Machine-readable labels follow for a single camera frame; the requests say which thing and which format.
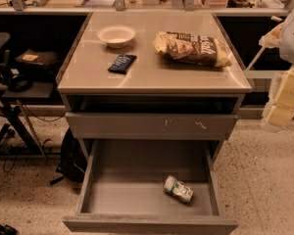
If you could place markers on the white handled stick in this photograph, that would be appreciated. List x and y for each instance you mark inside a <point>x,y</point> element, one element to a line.
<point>260,52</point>

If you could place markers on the brown chip bag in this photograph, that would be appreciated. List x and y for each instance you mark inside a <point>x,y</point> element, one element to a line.
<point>191,49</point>

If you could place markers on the black headphones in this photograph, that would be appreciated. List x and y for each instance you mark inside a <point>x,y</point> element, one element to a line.
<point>15,82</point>

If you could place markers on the black desk frame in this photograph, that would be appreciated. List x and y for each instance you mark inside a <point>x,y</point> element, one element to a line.
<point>32,144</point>

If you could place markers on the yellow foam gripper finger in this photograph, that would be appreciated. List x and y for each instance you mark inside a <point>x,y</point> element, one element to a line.
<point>272,38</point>
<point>279,110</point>

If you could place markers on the black backpack on floor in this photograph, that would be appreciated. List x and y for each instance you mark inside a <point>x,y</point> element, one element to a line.
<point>73,163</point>

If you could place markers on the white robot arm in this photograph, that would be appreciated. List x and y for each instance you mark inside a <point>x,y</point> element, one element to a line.
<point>286,46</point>

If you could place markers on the dark blue snack bar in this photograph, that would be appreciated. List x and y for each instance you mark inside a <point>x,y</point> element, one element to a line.
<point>122,63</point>

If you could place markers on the black bag on shelf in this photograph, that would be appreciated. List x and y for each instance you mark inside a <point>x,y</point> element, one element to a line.
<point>39,66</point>

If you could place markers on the white paper bowl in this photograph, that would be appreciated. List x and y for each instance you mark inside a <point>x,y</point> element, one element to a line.
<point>116,36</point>

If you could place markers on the black object floor corner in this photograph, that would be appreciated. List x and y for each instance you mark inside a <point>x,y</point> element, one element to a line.
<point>7,230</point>

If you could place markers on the open grey middle drawer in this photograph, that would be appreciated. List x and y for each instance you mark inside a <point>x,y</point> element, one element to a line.
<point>123,190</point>

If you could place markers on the grey drawer cabinet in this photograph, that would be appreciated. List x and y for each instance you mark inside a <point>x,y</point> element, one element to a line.
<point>154,83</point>

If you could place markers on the closed grey top drawer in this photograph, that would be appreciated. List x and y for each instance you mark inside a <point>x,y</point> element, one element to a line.
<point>151,126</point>

